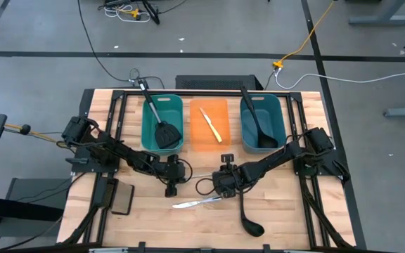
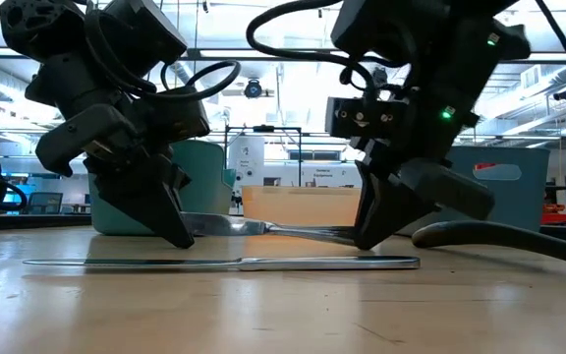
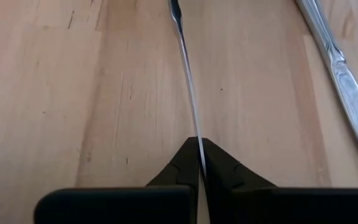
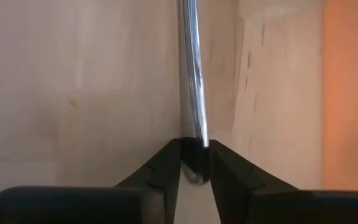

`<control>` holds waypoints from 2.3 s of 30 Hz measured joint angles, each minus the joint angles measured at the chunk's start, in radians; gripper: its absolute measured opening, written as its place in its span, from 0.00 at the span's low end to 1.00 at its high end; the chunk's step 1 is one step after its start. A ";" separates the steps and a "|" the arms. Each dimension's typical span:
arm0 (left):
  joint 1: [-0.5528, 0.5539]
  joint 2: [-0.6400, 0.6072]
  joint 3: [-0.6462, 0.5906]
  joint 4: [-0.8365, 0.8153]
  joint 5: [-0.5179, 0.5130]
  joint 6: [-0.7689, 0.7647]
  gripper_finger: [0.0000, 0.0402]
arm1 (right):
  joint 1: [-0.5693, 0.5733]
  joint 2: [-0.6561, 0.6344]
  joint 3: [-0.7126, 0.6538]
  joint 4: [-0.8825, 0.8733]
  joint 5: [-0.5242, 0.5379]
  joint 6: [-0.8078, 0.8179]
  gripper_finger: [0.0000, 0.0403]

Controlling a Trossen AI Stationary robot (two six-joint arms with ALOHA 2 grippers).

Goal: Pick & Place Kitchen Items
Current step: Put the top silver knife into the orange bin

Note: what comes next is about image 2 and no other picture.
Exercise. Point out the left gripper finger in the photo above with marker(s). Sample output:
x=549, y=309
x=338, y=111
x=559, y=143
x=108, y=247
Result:
x=145, y=206

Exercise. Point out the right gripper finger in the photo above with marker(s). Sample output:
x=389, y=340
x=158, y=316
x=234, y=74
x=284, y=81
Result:
x=386, y=211

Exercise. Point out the silver table knife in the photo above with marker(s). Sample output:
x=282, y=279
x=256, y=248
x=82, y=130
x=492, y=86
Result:
x=224, y=225
x=312, y=264

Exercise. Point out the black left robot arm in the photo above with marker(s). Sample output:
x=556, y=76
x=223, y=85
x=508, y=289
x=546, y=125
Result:
x=135, y=34

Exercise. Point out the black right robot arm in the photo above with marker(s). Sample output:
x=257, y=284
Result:
x=411, y=29

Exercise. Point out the green plastic bin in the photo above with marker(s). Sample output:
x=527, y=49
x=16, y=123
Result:
x=204, y=187

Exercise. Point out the blue plastic bin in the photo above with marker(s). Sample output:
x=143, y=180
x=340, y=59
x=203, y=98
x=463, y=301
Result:
x=519, y=206

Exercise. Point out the orange translucent plastic bin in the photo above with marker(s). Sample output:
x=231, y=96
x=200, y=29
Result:
x=302, y=206

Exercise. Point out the red box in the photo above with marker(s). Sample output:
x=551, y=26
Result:
x=555, y=218

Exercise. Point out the black ceiling spotlight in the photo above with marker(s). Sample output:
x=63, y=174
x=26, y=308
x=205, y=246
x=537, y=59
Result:
x=253, y=89

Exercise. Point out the ceiling linear light fixture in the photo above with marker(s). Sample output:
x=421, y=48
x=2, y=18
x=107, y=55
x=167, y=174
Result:
x=224, y=53

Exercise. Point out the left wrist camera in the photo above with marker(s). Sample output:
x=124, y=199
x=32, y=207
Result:
x=180, y=118

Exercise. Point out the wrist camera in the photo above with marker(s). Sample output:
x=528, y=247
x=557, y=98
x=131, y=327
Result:
x=361, y=118
x=180, y=118

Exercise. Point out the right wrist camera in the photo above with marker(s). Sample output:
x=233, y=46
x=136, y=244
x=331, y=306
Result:
x=361, y=118

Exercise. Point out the black aluminium table frame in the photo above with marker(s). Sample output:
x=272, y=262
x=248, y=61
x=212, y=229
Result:
x=42, y=221

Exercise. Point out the black rack frame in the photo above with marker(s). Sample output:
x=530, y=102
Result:
x=263, y=128

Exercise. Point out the black ceiling camera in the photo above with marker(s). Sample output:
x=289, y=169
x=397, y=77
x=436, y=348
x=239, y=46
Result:
x=564, y=93

